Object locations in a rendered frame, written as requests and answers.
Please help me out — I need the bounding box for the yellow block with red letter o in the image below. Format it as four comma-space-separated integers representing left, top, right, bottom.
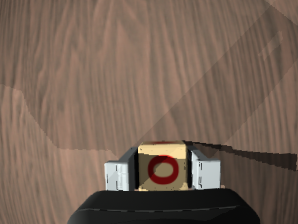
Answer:
138, 140, 188, 191

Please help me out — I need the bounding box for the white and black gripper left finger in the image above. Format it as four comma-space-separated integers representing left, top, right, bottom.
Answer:
105, 147, 140, 191

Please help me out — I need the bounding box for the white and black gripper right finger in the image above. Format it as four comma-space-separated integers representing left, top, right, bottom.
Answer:
187, 145, 221, 190

